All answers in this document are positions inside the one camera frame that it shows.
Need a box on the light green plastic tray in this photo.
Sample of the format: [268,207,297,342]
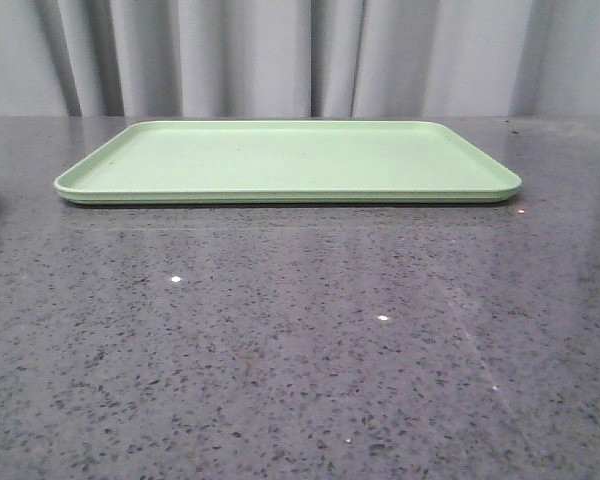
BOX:
[54,120,522,205]

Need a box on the grey pleated curtain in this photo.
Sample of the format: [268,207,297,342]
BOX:
[0,1,600,118]

